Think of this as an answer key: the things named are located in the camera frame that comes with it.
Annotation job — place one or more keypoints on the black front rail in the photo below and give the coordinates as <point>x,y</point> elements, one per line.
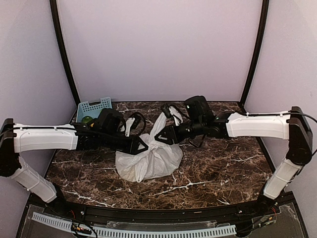
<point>101,215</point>

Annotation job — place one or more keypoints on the light blue plastic basket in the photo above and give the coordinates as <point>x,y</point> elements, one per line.
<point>92,109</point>

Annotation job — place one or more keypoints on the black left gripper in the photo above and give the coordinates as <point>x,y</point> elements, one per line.
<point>132,148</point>

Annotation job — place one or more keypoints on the grey slotted cable duct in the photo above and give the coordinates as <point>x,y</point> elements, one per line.
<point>134,230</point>

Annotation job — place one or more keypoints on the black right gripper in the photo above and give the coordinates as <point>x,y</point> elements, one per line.
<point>171,137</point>

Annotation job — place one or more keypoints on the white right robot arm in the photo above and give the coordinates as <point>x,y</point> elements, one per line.
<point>290,126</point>

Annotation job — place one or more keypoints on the black right corner post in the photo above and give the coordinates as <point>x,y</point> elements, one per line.
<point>255,55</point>

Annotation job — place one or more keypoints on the white plastic bag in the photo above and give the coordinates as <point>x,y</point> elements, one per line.
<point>158,161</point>

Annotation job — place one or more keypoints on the dark green fruit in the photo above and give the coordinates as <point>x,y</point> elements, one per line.
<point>86,119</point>

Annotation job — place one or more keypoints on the black corner post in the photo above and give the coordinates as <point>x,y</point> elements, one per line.
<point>62,51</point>
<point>255,55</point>

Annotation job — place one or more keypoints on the black left corner post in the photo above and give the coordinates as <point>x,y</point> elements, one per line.
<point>62,51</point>

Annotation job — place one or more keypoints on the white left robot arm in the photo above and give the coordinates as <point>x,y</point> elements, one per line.
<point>109,130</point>

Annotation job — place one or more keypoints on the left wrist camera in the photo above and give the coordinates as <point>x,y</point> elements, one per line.
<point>132,123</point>

